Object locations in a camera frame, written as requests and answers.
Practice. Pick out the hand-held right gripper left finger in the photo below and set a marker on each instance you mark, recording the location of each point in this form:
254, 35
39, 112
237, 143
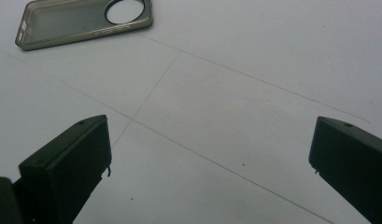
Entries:
64, 168

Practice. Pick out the translucent grey phone case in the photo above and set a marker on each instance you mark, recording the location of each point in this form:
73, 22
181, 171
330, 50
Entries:
70, 18

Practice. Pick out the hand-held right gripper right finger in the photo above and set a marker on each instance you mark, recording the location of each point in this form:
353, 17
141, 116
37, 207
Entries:
353, 161

